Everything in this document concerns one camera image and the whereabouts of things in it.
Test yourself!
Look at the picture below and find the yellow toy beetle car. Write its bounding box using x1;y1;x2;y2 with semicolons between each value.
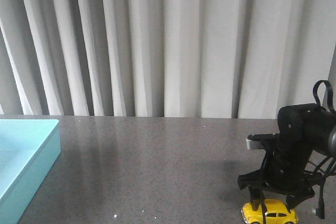
241;199;299;223

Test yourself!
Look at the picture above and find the light blue storage box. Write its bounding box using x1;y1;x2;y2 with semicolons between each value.
1;119;61;223

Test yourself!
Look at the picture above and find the grey pleated curtain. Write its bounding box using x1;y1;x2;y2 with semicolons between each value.
1;0;335;119

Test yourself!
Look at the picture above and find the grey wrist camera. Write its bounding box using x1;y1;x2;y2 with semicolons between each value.
246;133;279;150

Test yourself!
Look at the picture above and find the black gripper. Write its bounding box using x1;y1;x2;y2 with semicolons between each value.
238;104;318;211

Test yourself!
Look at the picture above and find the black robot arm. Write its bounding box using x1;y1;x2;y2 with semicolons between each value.
237;103;335;210

